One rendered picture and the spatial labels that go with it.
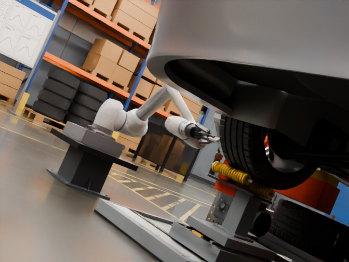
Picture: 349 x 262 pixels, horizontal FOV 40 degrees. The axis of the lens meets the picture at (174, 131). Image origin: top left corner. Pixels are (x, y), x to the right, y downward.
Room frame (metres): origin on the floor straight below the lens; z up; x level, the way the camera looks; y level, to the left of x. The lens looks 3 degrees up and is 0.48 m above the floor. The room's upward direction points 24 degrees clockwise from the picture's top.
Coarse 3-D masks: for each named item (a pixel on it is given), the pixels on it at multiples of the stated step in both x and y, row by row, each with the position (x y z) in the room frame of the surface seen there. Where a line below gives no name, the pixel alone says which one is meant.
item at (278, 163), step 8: (264, 128) 2.24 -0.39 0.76; (264, 136) 2.54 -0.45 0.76; (264, 152) 2.28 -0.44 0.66; (272, 152) 2.61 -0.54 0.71; (272, 160) 2.62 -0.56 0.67; (280, 160) 2.60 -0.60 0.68; (288, 160) 2.58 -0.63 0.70; (272, 168) 2.34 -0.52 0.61; (280, 168) 2.50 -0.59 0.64; (288, 168) 2.50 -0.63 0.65; (296, 168) 2.49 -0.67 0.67; (304, 168) 2.50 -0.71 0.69
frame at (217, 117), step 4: (216, 112) 2.45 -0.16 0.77; (216, 116) 2.44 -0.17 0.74; (220, 116) 2.42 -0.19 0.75; (216, 120) 2.45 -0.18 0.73; (216, 124) 2.46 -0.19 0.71; (216, 128) 2.48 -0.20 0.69; (220, 144) 2.51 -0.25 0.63; (220, 148) 2.53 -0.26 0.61; (268, 148) 2.74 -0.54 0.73; (220, 152) 2.55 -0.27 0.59; (268, 152) 2.70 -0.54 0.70; (268, 156) 2.69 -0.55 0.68
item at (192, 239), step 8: (176, 224) 2.43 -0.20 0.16; (184, 224) 2.50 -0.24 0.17; (176, 232) 2.41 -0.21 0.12; (184, 232) 2.37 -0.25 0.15; (192, 232) 2.33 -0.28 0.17; (200, 232) 2.46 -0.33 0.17; (184, 240) 2.35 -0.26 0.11; (192, 240) 2.32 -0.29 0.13; (200, 240) 2.28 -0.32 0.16; (208, 240) 2.46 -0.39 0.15; (192, 248) 2.30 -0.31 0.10; (200, 248) 2.26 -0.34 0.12; (208, 248) 2.23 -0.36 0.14; (216, 248) 2.19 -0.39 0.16; (224, 248) 2.27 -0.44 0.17; (200, 256) 2.25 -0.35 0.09; (208, 256) 2.21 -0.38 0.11; (216, 256) 2.18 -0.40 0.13; (224, 256) 2.20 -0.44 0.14; (232, 256) 2.23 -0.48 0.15; (240, 256) 2.27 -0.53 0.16; (248, 256) 2.39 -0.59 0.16; (256, 256) 2.45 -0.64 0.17
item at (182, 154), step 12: (156, 132) 11.39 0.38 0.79; (168, 132) 11.05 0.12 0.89; (144, 144) 11.59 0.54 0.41; (156, 144) 11.24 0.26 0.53; (168, 144) 10.90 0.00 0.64; (180, 144) 10.93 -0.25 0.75; (144, 156) 11.43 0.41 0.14; (156, 156) 11.08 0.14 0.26; (168, 156) 10.82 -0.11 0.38; (180, 156) 11.02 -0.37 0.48; (192, 156) 11.22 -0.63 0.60; (168, 168) 10.91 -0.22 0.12; (180, 168) 11.11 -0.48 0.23
